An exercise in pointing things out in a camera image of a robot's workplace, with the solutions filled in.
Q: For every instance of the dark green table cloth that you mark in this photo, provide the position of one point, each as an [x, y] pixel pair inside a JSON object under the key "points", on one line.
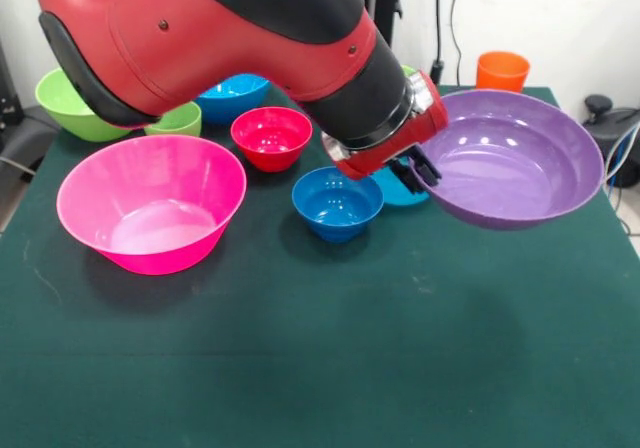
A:
{"points": [[320, 343]]}

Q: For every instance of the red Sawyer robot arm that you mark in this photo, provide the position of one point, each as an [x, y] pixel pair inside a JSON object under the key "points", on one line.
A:
{"points": [[200, 43]]}

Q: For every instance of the dark blue small bowl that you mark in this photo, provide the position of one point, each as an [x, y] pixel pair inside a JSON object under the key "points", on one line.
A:
{"points": [[337, 205]]}

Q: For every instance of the lime green large bowl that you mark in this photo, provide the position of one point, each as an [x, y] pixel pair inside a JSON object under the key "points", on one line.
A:
{"points": [[407, 70], [60, 103]]}

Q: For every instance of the lime green small cup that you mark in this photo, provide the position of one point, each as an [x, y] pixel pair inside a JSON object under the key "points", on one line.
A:
{"points": [[180, 123]]}

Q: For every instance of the pink large bowl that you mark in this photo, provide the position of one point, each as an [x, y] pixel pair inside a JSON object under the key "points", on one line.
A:
{"points": [[150, 203]]}

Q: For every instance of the black stand base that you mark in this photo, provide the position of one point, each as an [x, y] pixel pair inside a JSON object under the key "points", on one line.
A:
{"points": [[612, 133], [20, 133]]}

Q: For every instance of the blue large bowl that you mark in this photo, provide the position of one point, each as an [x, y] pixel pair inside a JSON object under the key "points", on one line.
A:
{"points": [[235, 98]]}

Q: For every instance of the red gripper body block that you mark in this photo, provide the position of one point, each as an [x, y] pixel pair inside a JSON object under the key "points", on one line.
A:
{"points": [[400, 143]]}

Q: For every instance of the orange cup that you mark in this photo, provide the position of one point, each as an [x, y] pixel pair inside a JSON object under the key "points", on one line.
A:
{"points": [[502, 73]]}

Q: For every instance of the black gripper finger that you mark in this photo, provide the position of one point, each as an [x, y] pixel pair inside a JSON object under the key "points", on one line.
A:
{"points": [[427, 169], [406, 175]]}

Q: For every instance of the red small bowl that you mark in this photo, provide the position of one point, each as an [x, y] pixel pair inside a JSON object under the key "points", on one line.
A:
{"points": [[271, 138]]}

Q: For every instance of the purple shallow bowl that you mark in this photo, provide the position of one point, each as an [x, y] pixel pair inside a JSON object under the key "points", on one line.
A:
{"points": [[510, 168]]}

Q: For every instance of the turquoise bowl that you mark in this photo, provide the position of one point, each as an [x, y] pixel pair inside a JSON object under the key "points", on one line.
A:
{"points": [[395, 195]]}

